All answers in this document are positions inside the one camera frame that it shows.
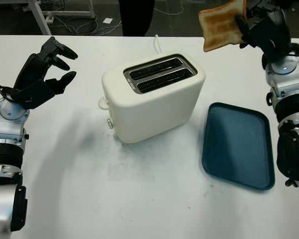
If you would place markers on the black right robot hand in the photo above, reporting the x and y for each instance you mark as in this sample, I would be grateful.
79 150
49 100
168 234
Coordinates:
280 30

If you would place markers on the white power strip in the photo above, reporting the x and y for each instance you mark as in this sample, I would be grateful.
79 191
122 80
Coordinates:
49 20

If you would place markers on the cream two-slot toaster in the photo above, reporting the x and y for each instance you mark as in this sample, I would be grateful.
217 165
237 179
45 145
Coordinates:
152 107

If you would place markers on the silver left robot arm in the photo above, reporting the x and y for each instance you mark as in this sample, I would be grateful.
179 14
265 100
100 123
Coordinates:
7 117

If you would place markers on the white paper sheet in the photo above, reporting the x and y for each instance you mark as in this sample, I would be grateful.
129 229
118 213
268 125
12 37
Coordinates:
108 20

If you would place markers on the dark blue plastic tray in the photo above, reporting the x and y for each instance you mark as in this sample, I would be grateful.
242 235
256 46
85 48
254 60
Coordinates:
236 149

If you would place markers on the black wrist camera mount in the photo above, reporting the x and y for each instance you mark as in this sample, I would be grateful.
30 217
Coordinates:
260 33
32 95

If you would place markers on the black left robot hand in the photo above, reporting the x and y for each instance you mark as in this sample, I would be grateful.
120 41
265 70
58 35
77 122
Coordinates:
30 72

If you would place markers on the toast slice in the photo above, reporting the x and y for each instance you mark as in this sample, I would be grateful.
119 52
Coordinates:
221 25

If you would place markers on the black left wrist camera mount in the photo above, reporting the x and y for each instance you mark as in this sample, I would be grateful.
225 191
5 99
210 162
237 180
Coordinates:
32 95

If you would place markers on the white metal table frame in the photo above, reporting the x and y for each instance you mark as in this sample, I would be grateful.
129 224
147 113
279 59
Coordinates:
40 18

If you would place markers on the person in black trousers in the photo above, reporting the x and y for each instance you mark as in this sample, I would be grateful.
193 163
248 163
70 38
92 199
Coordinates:
137 17

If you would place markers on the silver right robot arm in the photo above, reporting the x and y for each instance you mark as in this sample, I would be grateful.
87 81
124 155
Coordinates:
286 72

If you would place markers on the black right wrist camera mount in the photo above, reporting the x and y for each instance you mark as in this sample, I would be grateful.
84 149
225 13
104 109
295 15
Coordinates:
260 33

